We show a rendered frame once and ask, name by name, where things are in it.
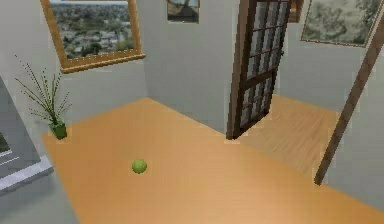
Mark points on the dark wooden glazed door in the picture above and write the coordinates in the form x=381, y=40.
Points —
x=255, y=70

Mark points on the white framed window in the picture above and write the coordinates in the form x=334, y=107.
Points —
x=13, y=153

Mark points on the brown wooden door frame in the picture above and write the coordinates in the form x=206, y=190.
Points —
x=350, y=100

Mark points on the green ball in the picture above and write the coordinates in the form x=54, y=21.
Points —
x=139, y=166

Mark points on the green potted house plant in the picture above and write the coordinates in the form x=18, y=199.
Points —
x=53, y=106

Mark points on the small framed picture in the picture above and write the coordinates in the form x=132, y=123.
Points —
x=183, y=10

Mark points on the large framed landscape picture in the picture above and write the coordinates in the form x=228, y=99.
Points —
x=340, y=20

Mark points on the wooden framed window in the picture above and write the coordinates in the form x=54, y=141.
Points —
x=91, y=30

